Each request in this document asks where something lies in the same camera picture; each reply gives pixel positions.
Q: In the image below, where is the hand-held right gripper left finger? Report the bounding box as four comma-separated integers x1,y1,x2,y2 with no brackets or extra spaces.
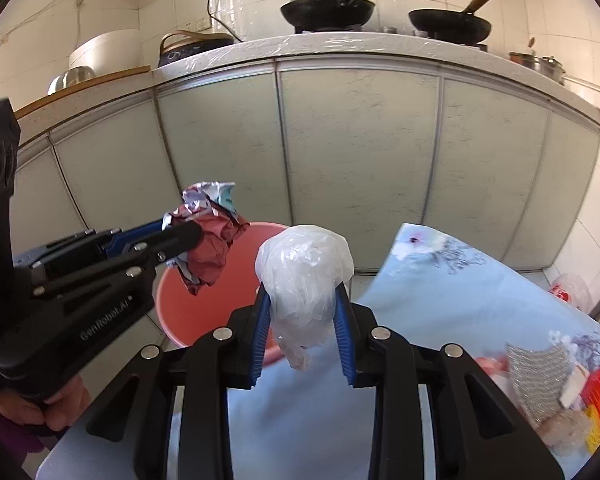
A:
86,285,281,480

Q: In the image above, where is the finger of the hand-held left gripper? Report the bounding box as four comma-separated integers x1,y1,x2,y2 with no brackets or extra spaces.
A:
12,217,168,268
29,221,204,302

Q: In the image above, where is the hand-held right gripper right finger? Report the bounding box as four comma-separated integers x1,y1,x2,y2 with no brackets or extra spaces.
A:
330,282,566,480

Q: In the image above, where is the red foil wrapper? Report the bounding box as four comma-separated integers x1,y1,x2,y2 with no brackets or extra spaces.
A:
162,181,251,297

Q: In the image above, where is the pink plastic bucket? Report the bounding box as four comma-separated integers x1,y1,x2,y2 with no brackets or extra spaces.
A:
155,221,293,368

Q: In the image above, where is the clear plastic bag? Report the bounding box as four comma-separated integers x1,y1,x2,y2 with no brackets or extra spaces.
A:
255,225,355,373

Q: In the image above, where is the person's left forearm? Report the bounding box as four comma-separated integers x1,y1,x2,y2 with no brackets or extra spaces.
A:
0,402,43,466

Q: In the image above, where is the person's left hand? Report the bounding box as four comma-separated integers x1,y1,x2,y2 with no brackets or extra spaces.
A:
0,374,93,434

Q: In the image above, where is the blue floral cloth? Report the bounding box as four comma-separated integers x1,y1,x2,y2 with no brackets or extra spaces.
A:
35,223,600,480

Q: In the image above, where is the pink wrapper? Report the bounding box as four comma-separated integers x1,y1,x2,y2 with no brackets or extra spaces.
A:
475,355,511,376

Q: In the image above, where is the wooden board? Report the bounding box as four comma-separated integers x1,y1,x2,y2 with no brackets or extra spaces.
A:
15,65,153,118

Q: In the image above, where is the steel bowl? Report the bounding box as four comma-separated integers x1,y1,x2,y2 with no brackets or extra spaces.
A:
47,67,98,96

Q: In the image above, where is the grey kitchen counter cabinet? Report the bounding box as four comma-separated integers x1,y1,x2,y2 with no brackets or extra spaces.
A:
7,31,600,273

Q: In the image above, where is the black electric cooker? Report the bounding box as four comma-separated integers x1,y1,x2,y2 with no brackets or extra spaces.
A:
158,31,236,67

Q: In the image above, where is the white rice cooker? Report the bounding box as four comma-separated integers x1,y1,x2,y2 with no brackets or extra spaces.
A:
69,30,143,73

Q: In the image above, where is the red and white plastic bag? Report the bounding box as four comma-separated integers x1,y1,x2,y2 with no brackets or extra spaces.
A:
547,273,593,311

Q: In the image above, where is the white paper piece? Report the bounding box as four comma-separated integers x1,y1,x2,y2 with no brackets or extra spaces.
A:
560,365,591,408

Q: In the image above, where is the clear plastic wrapper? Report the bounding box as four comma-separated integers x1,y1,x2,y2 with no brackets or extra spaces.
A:
537,410,596,458

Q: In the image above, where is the steel pot with lid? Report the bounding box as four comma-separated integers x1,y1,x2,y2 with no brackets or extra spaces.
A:
509,51,566,86

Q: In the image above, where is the black power cable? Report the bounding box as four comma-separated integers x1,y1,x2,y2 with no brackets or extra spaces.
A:
203,0,246,43

